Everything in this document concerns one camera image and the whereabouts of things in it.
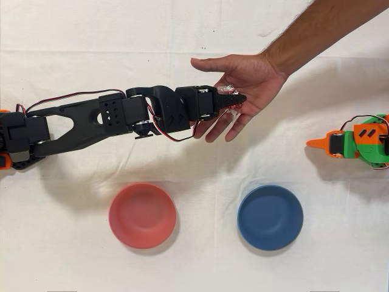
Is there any orange clamp piece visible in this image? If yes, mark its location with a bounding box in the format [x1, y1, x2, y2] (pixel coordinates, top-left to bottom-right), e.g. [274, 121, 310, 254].
[0, 108, 13, 170]

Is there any red candy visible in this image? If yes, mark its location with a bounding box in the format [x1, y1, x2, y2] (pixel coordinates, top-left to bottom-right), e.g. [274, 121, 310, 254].
[216, 85, 244, 119]

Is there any orange arm servo cable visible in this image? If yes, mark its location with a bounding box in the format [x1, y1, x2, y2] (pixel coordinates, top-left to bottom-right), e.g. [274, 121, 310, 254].
[338, 114, 389, 132]

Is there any pink bowl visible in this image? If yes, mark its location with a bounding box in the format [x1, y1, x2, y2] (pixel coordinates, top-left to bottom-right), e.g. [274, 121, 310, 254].
[108, 181, 177, 249]

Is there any black arm shoulder servo cable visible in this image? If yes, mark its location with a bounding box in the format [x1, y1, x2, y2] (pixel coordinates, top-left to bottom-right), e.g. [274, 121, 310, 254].
[15, 88, 126, 116]

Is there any person's bare hand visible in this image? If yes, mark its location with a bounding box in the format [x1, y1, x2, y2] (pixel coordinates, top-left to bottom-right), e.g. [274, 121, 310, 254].
[190, 54, 289, 144]

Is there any person's hairy forearm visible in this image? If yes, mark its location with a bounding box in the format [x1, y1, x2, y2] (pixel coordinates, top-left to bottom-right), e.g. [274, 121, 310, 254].
[260, 0, 389, 77]

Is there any white tablecloth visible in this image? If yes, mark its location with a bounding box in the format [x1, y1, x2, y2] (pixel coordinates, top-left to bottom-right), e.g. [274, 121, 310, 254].
[0, 0, 389, 292]

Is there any blue bowl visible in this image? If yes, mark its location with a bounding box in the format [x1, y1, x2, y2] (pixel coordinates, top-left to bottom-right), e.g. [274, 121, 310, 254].
[236, 184, 304, 251]

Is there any black arm wrist servo cable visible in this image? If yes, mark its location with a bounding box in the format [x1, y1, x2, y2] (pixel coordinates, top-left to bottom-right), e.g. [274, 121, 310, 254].
[148, 102, 201, 143]

